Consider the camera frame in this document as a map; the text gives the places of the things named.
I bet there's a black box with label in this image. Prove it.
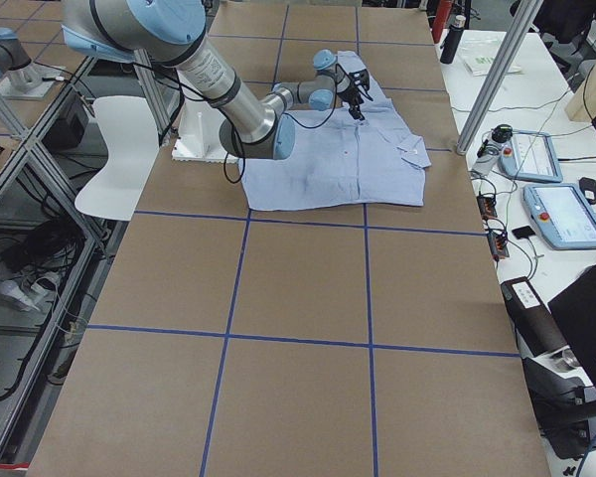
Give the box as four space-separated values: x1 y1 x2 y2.
500 277 567 356

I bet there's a teach pendant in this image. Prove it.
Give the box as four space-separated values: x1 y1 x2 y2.
499 130 563 183
522 183 596 250

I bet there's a light blue striped shirt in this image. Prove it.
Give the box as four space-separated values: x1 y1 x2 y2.
238 79 431 211

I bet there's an upper small circuit board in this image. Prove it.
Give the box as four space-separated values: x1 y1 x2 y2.
477 195 498 220

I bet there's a white green paper booklet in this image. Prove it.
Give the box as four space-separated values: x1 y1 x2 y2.
458 44 499 77

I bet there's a black monitor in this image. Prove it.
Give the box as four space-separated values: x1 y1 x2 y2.
548 264 596 386

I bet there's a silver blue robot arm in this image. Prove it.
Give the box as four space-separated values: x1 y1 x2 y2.
63 0 370 160

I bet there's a black power adapter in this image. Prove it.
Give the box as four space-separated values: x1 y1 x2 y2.
578 177 596 205

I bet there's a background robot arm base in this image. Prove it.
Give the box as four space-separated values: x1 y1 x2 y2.
0 27 65 100

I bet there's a red fire extinguisher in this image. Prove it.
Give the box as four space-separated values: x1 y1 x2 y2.
431 0 453 44

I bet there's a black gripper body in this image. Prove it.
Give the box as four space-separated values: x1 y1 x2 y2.
341 72 371 105

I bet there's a small black square pad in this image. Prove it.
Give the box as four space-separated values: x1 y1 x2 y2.
512 226 535 239

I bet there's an upper teach pendant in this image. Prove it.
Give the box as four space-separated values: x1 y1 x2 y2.
499 130 563 183

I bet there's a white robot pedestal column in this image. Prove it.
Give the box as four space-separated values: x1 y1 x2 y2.
172 99 237 163

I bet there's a lower teach pendant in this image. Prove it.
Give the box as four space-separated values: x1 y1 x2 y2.
522 183 596 250

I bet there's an aluminium frame post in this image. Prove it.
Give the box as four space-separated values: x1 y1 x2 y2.
456 0 542 155

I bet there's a lower small circuit board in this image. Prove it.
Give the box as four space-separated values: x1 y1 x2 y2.
487 230 510 262

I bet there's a white plastic chair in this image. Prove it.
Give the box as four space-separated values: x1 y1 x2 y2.
74 95 160 222

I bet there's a small circuit board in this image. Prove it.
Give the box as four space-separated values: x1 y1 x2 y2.
477 195 498 220
487 230 510 262

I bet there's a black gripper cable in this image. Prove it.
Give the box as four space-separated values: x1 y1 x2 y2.
222 69 373 184

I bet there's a black water bottle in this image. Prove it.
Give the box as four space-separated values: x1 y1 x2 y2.
440 15 467 65

